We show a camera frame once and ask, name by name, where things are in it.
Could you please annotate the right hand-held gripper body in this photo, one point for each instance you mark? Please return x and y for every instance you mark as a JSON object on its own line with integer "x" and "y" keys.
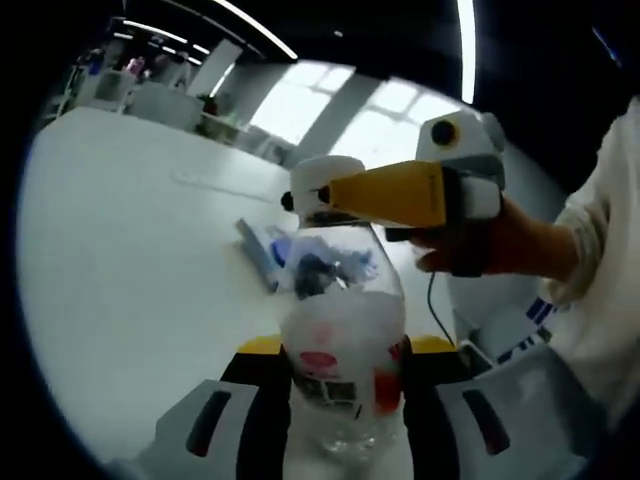
{"x": 472, "y": 137}

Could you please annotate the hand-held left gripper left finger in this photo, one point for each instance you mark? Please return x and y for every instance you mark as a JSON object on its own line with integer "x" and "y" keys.
{"x": 265, "y": 410}

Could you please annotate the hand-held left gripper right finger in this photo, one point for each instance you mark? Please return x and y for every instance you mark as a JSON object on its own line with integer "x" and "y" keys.
{"x": 430, "y": 415}

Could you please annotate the clear plastic bottle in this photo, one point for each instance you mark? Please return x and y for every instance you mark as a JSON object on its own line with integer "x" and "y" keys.
{"x": 345, "y": 320}

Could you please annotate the clear packet with blue pad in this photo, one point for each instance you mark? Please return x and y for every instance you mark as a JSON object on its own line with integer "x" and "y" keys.
{"x": 255, "y": 245}

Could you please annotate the person's right hand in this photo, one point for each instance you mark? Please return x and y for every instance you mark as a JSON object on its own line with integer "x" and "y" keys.
{"x": 520, "y": 237}

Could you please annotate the ceiling light strip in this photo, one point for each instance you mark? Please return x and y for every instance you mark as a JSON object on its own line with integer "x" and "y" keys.
{"x": 466, "y": 50}

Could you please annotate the person's white printed top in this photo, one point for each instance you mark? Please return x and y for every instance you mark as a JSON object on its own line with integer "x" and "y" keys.
{"x": 600, "y": 360}

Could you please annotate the white table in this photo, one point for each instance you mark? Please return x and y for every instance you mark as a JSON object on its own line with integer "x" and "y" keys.
{"x": 125, "y": 250}

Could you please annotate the white office partition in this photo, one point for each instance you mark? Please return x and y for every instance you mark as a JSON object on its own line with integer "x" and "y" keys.
{"x": 165, "y": 107}

